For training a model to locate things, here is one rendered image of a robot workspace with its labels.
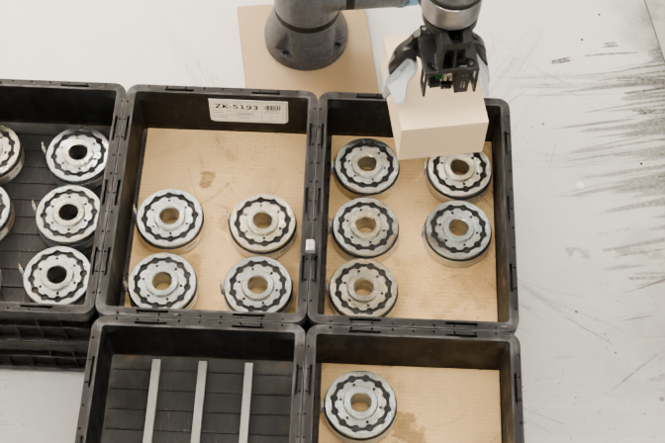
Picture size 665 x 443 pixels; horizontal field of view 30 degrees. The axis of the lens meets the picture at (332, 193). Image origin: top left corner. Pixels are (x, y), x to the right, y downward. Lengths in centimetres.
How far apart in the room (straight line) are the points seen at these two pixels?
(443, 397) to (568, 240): 43
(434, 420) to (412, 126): 43
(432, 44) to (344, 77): 61
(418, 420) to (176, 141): 60
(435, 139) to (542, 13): 72
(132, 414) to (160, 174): 40
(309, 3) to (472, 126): 51
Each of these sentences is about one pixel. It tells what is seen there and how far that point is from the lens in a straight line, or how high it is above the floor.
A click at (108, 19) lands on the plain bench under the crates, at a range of 236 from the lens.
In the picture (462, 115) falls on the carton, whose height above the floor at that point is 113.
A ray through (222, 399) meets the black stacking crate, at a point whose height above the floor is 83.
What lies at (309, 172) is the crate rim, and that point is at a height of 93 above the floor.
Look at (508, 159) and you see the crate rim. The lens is 191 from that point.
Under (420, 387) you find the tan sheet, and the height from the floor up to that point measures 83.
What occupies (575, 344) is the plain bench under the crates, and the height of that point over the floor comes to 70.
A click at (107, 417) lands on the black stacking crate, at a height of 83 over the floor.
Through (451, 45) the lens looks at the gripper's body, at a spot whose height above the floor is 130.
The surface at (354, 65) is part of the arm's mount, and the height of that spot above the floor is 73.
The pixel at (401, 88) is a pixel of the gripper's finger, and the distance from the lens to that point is 168.
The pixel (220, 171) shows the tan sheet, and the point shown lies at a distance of 199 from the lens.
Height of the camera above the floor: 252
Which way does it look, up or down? 59 degrees down
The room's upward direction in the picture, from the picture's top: 2 degrees clockwise
